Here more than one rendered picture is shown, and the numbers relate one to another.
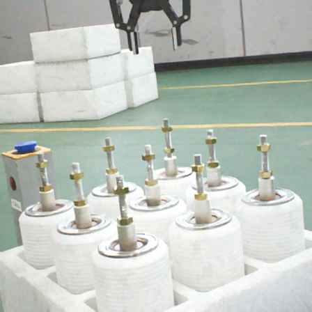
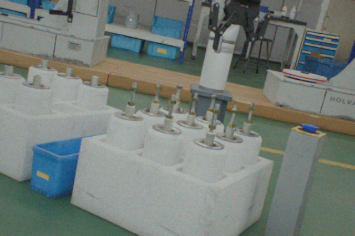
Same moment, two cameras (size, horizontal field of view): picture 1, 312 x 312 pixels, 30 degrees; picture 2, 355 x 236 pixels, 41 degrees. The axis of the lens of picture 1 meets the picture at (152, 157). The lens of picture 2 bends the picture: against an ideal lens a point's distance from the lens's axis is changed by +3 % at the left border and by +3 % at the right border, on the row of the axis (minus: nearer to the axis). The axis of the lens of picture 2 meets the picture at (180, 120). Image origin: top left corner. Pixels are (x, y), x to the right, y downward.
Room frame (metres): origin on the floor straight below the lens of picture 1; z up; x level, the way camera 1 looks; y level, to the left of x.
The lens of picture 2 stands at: (1.89, -0.63, 0.53)
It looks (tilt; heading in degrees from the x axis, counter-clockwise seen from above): 12 degrees down; 150
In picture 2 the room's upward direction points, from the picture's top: 12 degrees clockwise
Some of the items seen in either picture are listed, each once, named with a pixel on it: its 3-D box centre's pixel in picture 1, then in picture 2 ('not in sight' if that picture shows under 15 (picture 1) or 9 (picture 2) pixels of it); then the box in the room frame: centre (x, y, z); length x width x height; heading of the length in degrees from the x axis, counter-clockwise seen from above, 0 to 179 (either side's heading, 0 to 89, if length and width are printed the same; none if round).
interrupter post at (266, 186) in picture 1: (267, 189); (129, 112); (0.81, -0.16, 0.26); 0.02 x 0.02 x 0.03
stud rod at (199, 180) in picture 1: (199, 182); (157, 95); (0.75, -0.06, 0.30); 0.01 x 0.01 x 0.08; 50
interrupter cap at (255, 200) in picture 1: (267, 197); (128, 116); (0.81, -0.16, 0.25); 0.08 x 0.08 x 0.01
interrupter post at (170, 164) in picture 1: (170, 166); (209, 138); (1.01, -0.03, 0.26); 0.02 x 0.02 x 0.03
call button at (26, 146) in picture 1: (26, 147); (309, 128); (1.05, 0.22, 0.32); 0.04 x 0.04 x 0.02
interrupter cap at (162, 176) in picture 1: (171, 173); (208, 144); (1.01, -0.03, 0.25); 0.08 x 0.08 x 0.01
